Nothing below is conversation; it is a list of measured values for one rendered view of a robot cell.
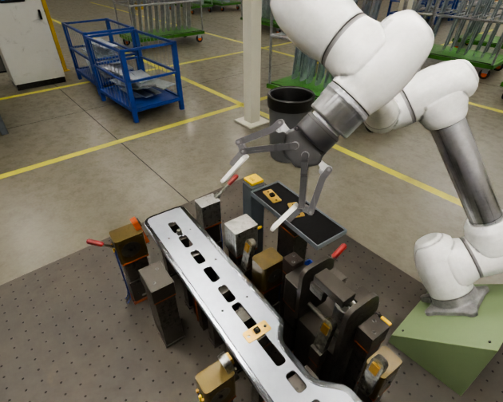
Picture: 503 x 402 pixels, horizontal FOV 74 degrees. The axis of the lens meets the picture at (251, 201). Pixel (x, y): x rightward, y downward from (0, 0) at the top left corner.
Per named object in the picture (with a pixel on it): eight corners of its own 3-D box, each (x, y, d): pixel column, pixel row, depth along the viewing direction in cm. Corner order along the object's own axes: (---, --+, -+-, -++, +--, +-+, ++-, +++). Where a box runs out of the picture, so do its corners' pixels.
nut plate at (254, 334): (248, 344, 97) (248, 341, 96) (241, 334, 99) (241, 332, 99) (271, 329, 101) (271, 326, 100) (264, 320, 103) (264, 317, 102)
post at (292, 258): (277, 327, 134) (283, 257, 111) (287, 321, 137) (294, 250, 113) (285, 336, 131) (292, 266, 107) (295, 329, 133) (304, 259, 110)
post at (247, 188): (242, 255, 166) (240, 181, 140) (255, 249, 170) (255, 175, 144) (251, 265, 161) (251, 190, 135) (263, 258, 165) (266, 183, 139)
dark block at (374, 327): (334, 398, 113) (358, 325, 88) (348, 386, 116) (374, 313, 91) (345, 411, 110) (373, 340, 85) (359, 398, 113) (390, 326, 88)
